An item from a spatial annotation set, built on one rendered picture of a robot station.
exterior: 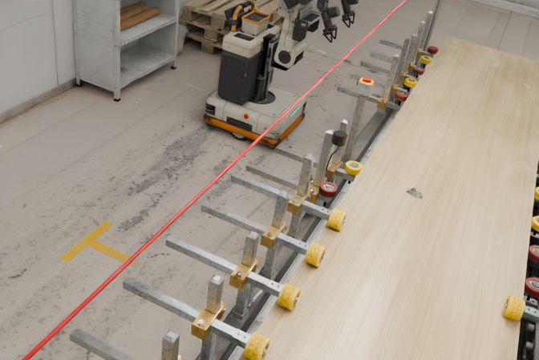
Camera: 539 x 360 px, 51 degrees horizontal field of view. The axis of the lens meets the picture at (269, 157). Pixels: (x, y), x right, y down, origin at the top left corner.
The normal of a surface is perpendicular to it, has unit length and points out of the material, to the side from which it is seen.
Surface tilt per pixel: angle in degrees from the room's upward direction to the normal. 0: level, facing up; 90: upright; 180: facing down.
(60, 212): 0
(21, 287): 0
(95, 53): 90
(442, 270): 0
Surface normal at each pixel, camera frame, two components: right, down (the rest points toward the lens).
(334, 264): 0.14, -0.83
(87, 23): -0.43, 0.44
